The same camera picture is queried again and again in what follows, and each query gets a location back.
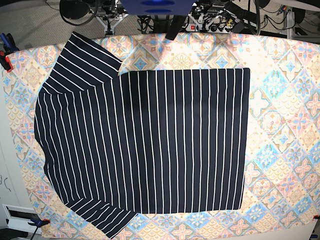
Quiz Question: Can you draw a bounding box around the navy white striped T-shirt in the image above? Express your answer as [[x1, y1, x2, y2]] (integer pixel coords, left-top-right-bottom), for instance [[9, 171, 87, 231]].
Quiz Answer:
[[34, 32, 251, 238]]

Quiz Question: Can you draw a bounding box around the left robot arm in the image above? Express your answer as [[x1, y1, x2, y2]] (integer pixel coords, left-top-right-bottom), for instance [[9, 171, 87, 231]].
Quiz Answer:
[[182, 0, 269, 35]]

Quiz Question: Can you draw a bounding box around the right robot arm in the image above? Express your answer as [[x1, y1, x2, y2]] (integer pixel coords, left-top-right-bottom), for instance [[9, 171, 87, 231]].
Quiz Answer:
[[59, 0, 128, 36]]

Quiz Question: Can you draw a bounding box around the white power strip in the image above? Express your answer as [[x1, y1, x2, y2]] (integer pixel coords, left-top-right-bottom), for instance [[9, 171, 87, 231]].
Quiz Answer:
[[185, 22, 232, 34]]

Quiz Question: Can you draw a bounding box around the patterned floral tablecloth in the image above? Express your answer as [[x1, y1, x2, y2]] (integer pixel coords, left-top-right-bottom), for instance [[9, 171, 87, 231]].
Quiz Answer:
[[0, 33, 320, 240]]

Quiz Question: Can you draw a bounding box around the blue clamp lower left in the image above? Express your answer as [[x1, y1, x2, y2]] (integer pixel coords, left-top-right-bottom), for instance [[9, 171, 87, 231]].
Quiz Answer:
[[28, 218, 51, 235]]

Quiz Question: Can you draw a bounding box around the blue clamp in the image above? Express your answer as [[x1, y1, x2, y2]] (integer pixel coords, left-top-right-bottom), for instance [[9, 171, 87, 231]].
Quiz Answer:
[[0, 33, 19, 73], [28, 218, 51, 235]]

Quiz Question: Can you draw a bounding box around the blue clamp upper left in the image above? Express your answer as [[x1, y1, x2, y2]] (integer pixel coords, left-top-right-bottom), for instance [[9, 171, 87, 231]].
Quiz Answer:
[[0, 33, 19, 73]]

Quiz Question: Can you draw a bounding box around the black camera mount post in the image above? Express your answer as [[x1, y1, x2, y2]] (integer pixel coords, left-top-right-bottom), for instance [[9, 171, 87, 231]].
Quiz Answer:
[[165, 15, 186, 41]]

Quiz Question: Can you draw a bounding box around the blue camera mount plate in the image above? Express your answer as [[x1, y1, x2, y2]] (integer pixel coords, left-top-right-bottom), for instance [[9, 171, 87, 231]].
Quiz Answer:
[[120, 0, 196, 16]]

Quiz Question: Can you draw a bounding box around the white wall vent panel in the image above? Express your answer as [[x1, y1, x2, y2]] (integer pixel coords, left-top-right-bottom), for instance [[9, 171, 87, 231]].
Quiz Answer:
[[2, 204, 38, 233]]

